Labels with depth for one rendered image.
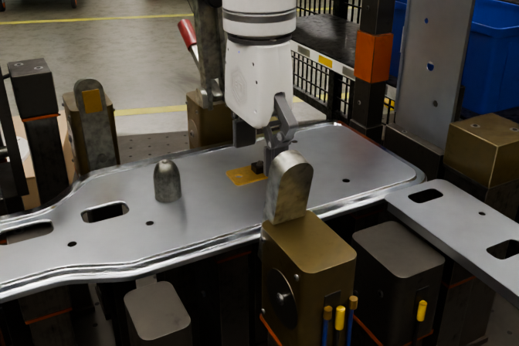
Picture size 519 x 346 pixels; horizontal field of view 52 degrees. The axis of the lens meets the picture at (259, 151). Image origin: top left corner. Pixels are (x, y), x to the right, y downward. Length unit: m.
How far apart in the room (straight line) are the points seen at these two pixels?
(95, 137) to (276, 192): 0.34
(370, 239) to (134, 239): 0.26
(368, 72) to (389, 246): 0.40
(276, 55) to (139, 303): 0.30
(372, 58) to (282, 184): 0.48
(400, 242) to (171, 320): 0.27
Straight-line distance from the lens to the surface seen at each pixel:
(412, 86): 0.83
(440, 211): 0.66
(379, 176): 0.71
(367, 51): 0.94
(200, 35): 0.77
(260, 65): 0.59
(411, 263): 0.60
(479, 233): 0.64
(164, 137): 1.53
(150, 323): 0.51
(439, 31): 0.78
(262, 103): 0.60
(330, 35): 1.25
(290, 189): 0.50
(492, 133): 0.73
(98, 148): 0.76
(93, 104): 0.75
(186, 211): 0.63
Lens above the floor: 1.34
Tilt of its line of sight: 27 degrees down
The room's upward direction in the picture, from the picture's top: straight up
